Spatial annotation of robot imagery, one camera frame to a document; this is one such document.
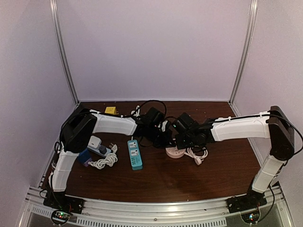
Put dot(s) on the purple power strip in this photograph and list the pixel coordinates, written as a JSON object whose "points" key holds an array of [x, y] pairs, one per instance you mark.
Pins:
{"points": [[86, 163]]}

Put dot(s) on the grey-blue power strip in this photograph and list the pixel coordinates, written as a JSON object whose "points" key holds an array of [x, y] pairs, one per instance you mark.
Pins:
{"points": [[96, 151]]}

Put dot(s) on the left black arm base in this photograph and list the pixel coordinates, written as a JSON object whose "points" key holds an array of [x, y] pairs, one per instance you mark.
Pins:
{"points": [[59, 201]]}

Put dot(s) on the dark grey charger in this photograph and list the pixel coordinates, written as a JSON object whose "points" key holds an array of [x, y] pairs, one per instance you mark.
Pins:
{"points": [[102, 149]]}

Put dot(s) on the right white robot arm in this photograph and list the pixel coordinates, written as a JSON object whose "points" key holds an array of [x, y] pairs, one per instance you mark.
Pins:
{"points": [[272, 125]]}

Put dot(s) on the aluminium frame post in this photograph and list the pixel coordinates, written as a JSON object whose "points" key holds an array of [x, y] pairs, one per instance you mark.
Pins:
{"points": [[253, 11], [62, 52]]}

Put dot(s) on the teal power strip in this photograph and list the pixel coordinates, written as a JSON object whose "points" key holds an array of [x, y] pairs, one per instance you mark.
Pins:
{"points": [[135, 155]]}

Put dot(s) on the white charger block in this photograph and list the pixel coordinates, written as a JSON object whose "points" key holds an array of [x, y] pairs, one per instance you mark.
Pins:
{"points": [[94, 142]]}

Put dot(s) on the pink round socket base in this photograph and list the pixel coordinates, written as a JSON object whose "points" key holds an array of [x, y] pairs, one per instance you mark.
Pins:
{"points": [[174, 152]]}

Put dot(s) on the left aluminium frame post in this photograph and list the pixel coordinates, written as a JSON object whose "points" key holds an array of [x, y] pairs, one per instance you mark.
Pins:
{"points": [[62, 52]]}

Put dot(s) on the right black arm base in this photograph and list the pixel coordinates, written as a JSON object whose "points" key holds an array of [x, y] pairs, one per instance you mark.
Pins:
{"points": [[251, 200]]}

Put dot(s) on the dark blue cube adapter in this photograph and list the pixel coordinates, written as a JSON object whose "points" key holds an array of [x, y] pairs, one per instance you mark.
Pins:
{"points": [[83, 156]]}

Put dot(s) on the aluminium front rail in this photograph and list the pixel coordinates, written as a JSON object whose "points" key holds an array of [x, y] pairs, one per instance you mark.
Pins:
{"points": [[99, 213]]}

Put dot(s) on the right aluminium frame post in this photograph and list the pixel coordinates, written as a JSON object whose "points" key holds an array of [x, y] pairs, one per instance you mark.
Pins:
{"points": [[253, 11]]}

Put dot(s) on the yellow cube adapter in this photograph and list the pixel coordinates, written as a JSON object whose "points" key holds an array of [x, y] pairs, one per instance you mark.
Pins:
{"points": [[112, 110]]}

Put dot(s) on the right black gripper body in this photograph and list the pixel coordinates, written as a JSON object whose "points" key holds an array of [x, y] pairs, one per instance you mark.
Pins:
{"points": [[188, 142]]}

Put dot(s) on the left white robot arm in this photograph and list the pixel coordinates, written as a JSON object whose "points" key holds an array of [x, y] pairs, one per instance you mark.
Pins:
{"points": [[82, 123]]}

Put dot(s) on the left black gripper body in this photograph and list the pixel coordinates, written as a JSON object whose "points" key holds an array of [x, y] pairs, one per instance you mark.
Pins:
{"points": [[158, 139]]}

